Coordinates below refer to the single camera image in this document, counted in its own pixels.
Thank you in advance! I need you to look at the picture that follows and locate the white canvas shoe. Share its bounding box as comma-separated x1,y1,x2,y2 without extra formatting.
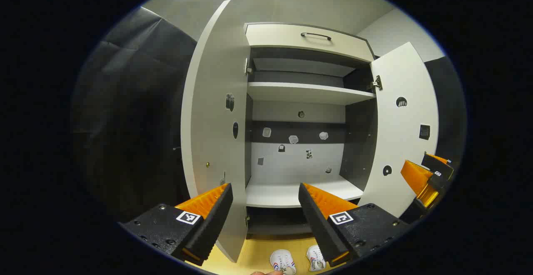
306,245,326,272
270,249,297,275

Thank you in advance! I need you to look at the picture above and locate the white shoe cabinet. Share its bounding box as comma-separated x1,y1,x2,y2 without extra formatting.
244,22,379,240

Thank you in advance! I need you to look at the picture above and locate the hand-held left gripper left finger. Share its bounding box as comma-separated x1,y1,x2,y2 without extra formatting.
119,182,234,266

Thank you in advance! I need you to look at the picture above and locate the white cabinet drawer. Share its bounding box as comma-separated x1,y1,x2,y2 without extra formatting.
244,22,375,63

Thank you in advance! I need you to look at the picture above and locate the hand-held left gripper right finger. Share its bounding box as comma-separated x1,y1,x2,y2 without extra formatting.
298,182,411,267

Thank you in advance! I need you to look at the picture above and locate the black backdrop cloth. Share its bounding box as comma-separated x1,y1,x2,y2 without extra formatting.
73,6,198,221
425,56,467,171

